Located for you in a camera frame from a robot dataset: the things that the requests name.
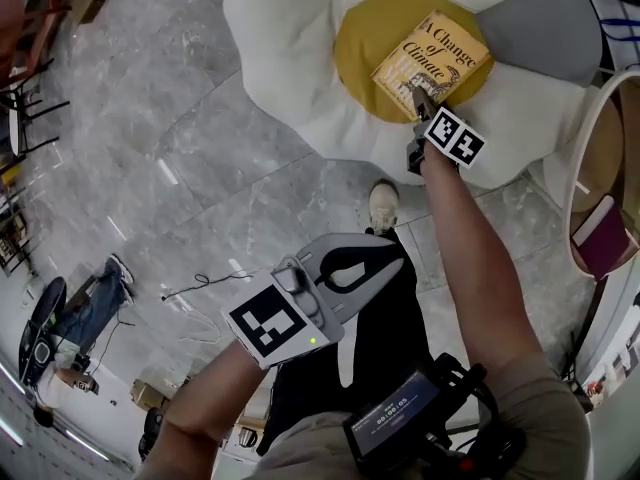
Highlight person's beige shirt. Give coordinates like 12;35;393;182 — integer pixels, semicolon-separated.
243;351;595;480

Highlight white flower-shaped pouf chair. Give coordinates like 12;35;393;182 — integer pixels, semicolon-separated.
221;0;607;190

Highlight person's white shoe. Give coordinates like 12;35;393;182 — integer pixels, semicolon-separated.
367;179;402;237

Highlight person's black trousers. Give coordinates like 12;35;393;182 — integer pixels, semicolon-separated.
256;226;437;458

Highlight black floor cable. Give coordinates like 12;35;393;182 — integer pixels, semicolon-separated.
160;269;252;303

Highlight white power strip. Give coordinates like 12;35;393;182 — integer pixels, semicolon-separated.
168;293;197;316

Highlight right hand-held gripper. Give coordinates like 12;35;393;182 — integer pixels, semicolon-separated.
406;86;487;176

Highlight small round white table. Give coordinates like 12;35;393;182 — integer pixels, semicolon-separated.
6;101;27;158

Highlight dark red book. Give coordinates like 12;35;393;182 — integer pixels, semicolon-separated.
569;194;640;282

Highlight cardboard box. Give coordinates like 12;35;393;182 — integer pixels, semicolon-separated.
130;377;172;413

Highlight person's left forearm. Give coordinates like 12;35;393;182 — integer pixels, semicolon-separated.
135;339;272;480

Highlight brown wooden cabinet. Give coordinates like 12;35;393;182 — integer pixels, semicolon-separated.
0;0;72;87

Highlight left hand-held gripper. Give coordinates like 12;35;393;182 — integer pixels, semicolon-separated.
222;232;406;371

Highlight person's right forearm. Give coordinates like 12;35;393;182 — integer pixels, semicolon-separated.
418;142;552;385

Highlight yellow book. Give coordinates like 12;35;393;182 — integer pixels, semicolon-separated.
370;8;493;122

